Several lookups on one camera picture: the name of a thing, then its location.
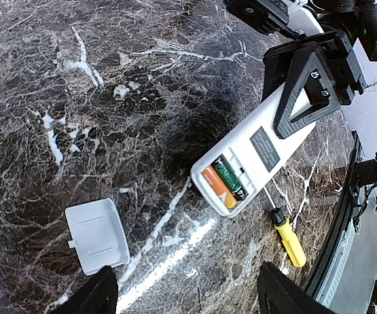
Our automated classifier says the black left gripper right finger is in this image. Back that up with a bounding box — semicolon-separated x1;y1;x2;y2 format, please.
257;262;334;314

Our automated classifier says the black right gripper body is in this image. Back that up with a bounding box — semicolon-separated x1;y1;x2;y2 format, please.
309;31;364;105

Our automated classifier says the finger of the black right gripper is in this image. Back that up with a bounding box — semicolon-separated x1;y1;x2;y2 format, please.
273;44;340;139
262;41;298;101

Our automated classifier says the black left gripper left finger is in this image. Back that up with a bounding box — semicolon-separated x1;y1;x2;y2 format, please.
51;266;118;314

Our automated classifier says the white remote control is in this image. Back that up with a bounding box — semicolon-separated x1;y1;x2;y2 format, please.
190;85;315;218

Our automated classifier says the grey battery cover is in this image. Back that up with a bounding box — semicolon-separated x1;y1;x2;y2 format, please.
65;198;130;276

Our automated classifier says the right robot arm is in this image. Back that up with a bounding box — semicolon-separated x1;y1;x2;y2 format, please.
263;1;377;139

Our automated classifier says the green AA battery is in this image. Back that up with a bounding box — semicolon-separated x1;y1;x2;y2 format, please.
211;154;248;201

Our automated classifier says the orange AA battery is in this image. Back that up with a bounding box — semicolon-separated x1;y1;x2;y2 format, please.
202;166;237;211

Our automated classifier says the white slotted cable duct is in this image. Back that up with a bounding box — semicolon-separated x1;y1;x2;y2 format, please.
316;221;356;307

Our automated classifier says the yellow handled screwdriver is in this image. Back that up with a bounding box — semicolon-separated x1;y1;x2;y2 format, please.
263;187;307;268

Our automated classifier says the black front table rail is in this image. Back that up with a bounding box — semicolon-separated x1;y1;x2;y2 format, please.
302;131;376;301

